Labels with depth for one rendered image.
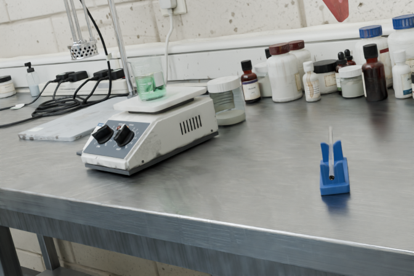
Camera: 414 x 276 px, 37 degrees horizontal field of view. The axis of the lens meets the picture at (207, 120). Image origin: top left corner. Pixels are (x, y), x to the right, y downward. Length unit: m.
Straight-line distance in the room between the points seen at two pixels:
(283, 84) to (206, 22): 0.40
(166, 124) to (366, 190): 0.37
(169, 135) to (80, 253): 1.39
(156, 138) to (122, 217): 0.17
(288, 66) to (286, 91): 0.05
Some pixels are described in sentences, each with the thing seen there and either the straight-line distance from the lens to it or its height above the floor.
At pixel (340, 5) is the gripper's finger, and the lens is 0.51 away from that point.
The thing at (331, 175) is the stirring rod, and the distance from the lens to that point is 0.69.
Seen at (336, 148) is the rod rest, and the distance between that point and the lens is 0.81.
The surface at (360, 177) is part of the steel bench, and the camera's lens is 0.78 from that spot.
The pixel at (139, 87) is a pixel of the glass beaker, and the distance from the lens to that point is 1.00.
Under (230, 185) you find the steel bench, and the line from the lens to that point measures 0.82.
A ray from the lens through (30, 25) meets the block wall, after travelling 2.09.
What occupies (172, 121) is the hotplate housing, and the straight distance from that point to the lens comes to 0.98.
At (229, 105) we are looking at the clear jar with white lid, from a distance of 1.10.
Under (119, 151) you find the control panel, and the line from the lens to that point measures 0.96.
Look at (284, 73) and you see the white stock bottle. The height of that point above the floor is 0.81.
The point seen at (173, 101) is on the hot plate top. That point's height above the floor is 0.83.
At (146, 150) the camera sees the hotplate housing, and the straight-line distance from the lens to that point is 0.95.
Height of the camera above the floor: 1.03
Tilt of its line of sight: 14 degrees down
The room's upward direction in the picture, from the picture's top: 11 degrees counter-clockwise
